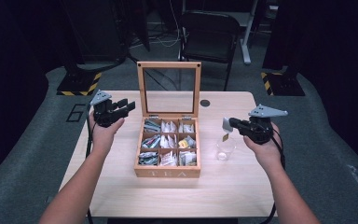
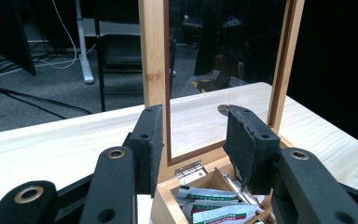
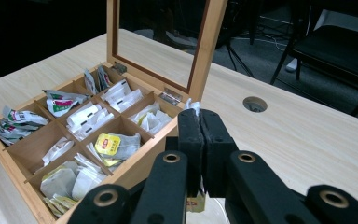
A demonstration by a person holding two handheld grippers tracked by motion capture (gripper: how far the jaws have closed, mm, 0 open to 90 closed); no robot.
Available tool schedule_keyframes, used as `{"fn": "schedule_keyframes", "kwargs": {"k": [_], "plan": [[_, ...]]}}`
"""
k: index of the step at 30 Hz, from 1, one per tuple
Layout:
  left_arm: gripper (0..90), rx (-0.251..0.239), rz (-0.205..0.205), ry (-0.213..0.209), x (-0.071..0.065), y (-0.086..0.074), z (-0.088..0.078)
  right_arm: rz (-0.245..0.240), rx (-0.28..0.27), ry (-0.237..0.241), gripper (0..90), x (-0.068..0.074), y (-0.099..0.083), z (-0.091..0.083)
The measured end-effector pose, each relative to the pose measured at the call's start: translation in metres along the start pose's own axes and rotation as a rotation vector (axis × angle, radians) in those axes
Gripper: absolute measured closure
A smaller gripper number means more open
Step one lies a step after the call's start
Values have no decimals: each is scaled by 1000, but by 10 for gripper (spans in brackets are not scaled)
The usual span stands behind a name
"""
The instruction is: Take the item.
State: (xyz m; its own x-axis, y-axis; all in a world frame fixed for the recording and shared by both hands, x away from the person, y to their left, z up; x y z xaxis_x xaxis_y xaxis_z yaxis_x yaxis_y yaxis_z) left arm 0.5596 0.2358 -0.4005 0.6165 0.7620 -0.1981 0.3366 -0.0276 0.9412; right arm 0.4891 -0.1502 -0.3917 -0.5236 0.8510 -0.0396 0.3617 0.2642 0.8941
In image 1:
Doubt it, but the black stand base striped edge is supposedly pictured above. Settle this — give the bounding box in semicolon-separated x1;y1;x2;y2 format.
260;66;306;97
56;60;103;97

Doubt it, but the white floor cable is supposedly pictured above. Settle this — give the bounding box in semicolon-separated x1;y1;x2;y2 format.
155;0;183;49

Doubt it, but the dark curtain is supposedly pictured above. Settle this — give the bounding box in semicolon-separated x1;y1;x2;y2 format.
295;0;358;175
0;0;49;191

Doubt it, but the black equipment cabinet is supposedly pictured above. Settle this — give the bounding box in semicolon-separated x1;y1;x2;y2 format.
60;0;131;64

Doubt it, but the black floor cable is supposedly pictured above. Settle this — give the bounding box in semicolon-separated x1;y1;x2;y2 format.
127;54;179;91

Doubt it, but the person's right hand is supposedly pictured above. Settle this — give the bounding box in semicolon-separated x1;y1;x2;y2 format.
243;124;285;175

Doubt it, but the wooden tea box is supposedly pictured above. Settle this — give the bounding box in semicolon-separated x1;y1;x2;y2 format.
133;61;202;179

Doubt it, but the heap of assorted tea packets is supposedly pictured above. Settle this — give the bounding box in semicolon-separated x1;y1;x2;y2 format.
138;119;198;167

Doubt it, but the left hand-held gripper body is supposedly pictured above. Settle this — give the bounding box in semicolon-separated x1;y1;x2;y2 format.
89;90;127;128

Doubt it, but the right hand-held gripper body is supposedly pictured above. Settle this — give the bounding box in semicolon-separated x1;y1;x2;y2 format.
241;104;289;146

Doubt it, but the clear glass cup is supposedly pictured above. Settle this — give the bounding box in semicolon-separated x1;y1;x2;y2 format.
215;135;238;162

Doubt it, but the right hand-held gripper cable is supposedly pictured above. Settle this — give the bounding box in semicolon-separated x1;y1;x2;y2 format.
259;125;287;224

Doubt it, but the person's left hand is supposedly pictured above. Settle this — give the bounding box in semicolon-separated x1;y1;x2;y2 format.
88;113;126;153

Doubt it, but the black folding chair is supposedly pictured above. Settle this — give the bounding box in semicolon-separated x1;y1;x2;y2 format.
177;10;242;91

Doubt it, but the white desk leg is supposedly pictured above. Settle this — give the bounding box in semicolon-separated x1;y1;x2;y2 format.
241;0;259;65

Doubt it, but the white tagged tea bag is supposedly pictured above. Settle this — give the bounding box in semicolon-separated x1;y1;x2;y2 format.
221;117;234;143

